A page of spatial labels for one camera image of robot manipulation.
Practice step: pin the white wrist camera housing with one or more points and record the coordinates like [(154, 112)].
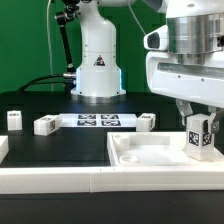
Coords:
[(157, 40)]

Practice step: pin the white fiducial marker sheet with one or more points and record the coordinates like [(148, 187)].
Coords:
[(98, 120)]

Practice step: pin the white square tabletop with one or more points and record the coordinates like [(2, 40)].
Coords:
[(153, 149)]

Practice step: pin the white U-shaped fence wall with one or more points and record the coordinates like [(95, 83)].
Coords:
[(110, 178)]

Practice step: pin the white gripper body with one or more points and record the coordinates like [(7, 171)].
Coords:
[(202, 84)]

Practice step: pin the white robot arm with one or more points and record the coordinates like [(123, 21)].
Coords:
[(185, 58)]

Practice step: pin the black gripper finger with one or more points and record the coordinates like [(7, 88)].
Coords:
[(216, 113), (185, 110)]

